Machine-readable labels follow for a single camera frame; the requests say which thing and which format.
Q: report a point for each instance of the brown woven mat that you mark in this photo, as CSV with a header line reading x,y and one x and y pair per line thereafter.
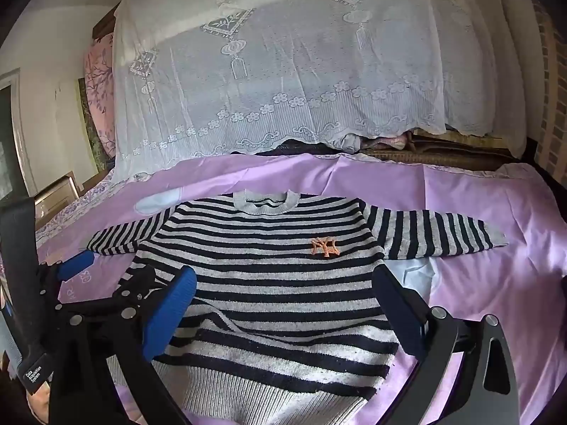
x,y
452,150

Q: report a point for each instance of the white door frame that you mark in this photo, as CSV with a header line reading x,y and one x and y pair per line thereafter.
x,y
17,133

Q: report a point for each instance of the purple floral sheet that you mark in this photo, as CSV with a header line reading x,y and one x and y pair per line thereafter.
x,y
66,203

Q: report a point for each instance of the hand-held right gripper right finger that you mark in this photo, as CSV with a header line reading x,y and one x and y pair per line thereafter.
x,y
398,314

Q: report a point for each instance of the green floral cloth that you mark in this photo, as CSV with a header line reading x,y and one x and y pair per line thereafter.
x,y
91,137

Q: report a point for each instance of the lilac bedsheet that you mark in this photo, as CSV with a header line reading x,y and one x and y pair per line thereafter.
x,y
487,212

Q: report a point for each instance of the dark wooden headboard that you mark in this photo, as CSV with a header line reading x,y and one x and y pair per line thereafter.
x,y
104,22

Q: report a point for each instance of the pile of folded clothes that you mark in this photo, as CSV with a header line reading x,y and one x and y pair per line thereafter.
x,y
376,141

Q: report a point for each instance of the beige bedside furniture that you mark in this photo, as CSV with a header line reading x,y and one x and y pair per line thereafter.
x,y
53,192

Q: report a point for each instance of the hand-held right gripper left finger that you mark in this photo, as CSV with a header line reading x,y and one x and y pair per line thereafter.
x,y
173,307

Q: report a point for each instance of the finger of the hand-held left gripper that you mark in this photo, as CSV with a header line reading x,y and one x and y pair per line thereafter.
x,y
137,284
77,262

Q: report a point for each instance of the black grey striped sweater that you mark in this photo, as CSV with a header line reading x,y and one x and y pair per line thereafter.
x,y
274,274

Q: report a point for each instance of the white lace cover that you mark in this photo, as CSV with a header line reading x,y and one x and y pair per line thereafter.
x,y
288,75

